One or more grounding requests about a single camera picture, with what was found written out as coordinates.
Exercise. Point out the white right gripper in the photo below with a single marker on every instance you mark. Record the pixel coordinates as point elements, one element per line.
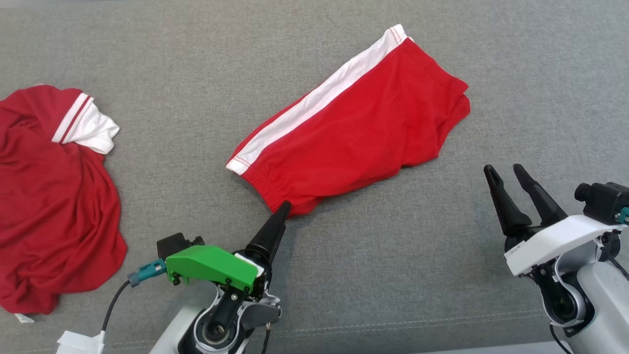
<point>560,243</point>

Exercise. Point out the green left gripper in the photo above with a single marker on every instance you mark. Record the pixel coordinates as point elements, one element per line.
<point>211,265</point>

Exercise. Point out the red shorts white stripe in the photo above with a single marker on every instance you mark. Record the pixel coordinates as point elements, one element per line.
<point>354,137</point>

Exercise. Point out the red basketball jersey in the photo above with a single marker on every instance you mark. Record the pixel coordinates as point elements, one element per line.
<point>54,196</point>

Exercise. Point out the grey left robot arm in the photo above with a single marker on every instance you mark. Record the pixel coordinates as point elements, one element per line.
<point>216,324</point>

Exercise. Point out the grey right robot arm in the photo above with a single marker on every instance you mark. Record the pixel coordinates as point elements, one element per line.
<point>599,305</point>

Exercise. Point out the grey fabric sofa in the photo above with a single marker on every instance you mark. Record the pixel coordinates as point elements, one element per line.
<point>344,275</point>

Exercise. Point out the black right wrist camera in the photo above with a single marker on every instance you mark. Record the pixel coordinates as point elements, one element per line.
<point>607,199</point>

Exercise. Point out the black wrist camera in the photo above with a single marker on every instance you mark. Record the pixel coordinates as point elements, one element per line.
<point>174,243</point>
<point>607,199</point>

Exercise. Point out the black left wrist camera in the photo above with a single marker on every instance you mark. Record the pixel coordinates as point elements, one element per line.
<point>174,243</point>

